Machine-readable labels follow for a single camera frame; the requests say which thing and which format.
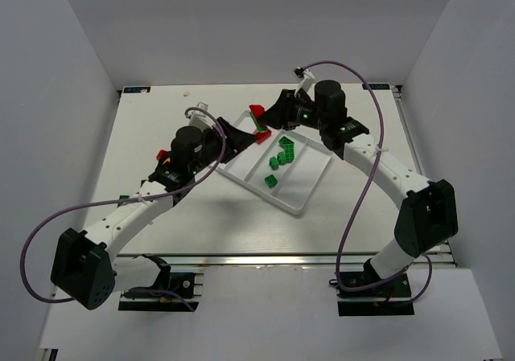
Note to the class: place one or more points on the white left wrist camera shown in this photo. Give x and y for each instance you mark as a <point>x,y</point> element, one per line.
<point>198,118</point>

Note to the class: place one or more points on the green studded lego plate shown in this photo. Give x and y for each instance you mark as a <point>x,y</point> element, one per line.
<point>288,147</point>

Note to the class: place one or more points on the blue table label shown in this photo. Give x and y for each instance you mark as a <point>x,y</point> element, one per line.
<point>136,90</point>
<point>376,86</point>

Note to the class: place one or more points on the blue table label right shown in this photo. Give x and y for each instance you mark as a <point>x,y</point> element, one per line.
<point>376,86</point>

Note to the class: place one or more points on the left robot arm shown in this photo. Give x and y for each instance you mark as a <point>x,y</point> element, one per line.
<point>86,264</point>

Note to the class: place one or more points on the blue table label left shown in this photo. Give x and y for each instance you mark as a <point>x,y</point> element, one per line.
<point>136,90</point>

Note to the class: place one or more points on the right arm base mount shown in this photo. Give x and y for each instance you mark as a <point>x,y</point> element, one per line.
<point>388,300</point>

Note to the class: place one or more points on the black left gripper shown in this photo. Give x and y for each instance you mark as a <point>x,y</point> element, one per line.
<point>224,142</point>

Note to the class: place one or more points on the red wedge lego brick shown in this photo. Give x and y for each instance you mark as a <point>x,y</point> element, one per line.
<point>262,136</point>

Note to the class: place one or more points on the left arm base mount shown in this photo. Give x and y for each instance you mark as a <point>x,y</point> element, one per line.
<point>150,284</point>

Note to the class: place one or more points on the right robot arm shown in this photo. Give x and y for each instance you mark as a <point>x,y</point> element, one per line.
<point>427,214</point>

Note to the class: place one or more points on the red curved lego brick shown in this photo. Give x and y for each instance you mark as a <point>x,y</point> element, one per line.
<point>257,110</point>

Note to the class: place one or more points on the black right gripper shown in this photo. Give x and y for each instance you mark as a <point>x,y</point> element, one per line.
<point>287,109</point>

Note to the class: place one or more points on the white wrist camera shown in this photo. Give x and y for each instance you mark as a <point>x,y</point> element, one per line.
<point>198,118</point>
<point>306,80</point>

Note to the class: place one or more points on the white divided sorting tray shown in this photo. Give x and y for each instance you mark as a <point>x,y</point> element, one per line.
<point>283,170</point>

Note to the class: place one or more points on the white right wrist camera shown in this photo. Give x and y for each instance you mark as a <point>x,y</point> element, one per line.
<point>306,80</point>

